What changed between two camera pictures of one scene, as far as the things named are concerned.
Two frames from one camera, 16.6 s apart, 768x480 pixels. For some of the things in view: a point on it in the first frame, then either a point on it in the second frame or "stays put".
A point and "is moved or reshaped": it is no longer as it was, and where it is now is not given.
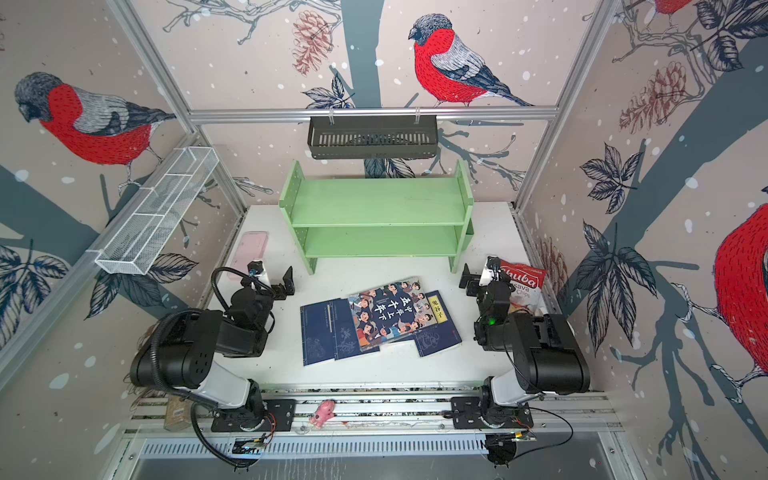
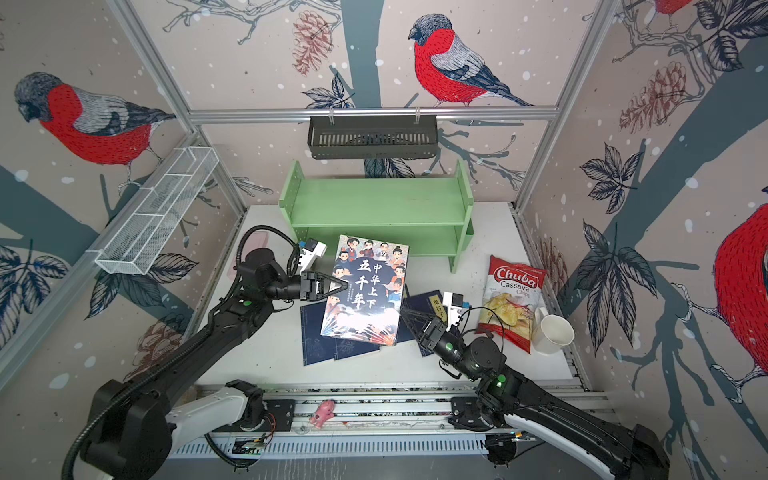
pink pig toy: x=324 y=411 stays put
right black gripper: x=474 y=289 to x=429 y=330
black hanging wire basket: x=373 y=137 stays put
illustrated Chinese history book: x=391 y=312 is moved or reshaped
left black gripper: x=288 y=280 to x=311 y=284
